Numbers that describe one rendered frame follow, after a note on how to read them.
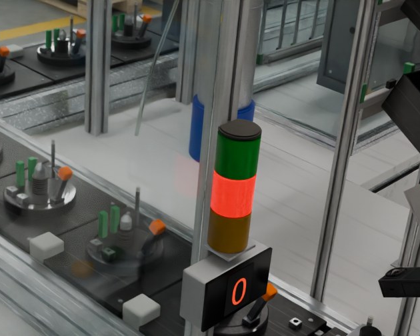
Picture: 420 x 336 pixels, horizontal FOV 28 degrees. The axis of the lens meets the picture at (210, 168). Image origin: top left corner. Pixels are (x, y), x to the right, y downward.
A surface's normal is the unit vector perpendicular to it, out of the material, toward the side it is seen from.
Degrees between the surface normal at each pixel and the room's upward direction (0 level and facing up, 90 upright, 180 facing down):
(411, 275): 30
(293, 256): 0
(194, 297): 90
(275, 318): 0
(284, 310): 0
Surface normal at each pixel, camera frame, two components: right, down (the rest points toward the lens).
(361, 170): 0.08, -0.88
